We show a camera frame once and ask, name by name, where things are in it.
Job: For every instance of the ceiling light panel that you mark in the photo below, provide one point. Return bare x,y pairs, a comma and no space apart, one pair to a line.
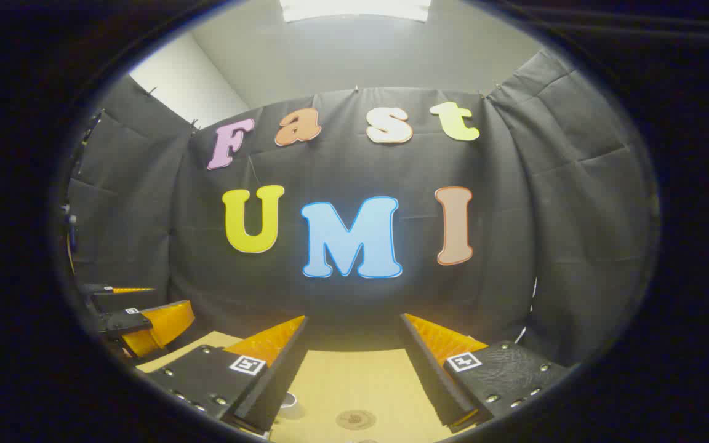
354,8

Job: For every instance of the round wooden coaster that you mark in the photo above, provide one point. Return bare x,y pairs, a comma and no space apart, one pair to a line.
355,419

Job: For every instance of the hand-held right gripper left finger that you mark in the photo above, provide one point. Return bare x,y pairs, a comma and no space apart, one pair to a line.
280,375

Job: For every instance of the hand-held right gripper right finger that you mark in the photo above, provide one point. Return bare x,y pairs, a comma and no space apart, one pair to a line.
428,375

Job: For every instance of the wooden desktop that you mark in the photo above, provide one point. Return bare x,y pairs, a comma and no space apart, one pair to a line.
354,381

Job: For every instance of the black backdrop cloth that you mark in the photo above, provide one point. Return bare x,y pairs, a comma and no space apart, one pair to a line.
514,246

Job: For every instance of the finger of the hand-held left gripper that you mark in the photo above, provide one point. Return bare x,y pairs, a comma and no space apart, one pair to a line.
120,300
127,321

